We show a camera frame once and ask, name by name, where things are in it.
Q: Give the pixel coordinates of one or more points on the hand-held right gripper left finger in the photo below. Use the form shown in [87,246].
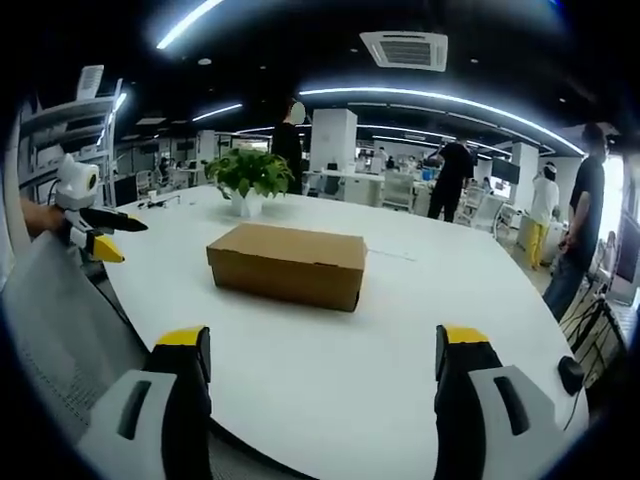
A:
[165,400]

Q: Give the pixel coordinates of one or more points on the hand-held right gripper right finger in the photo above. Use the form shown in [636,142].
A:
[475,400]

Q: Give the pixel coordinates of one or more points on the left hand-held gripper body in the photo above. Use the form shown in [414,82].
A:
[75,187]

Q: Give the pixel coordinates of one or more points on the brown cardboard shoe box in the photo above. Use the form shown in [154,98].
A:
[287,265]

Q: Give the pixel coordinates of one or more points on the person's left hand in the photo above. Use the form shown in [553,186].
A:
[42,220]

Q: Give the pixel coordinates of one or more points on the white metal shelf rack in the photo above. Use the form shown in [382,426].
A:
[65,135]

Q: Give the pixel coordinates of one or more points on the grey mesh office chair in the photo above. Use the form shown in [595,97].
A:
[55,330]

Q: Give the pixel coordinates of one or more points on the black computer mouse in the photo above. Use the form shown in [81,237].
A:
[571,375]

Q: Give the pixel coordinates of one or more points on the white plant pot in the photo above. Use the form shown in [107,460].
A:
[246,202]

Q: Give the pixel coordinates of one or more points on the green potted plant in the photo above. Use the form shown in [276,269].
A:
[250,172]

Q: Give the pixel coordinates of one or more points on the white rolling cabinet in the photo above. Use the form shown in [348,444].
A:
[398,192]

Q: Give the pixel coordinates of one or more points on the white square pillar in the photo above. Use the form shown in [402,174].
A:
[334,137]

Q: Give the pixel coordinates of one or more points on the ceiling air conditioner vent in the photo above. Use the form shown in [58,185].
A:
[404,50]

